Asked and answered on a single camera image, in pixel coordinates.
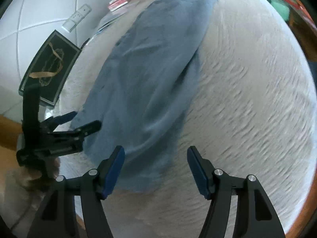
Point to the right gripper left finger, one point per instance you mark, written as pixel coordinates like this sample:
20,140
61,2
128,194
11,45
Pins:
56,216

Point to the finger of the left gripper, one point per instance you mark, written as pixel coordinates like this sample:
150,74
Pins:
52,123
79,133

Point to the white power strip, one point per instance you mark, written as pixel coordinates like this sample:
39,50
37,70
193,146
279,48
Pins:
70,24

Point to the red white small packet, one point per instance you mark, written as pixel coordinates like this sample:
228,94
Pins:
116,4

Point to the black framed picture box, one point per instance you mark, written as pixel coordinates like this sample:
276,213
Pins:
50,68

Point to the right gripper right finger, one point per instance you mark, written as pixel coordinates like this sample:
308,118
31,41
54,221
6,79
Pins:
255,215

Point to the lime green garment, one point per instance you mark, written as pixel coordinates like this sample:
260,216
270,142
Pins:
282,8

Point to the blue garment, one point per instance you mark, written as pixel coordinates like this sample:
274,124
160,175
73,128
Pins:
144,90

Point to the white lace tablecloth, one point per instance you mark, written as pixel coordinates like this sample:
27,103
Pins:
254,112

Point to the clear plastic document sleeve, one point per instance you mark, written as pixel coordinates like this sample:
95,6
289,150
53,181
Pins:
109,18

